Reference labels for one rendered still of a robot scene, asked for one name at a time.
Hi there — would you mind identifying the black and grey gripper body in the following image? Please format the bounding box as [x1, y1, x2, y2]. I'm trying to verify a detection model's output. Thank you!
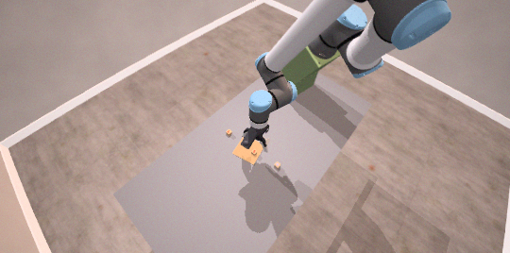
[256, 124, 269, 141]

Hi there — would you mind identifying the peach flat mat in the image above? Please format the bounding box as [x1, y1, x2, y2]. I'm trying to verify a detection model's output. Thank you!
[232, 141, 263, 165]

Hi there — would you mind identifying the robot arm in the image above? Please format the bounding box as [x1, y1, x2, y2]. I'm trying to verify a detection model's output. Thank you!
[240, 0, 451, 149]

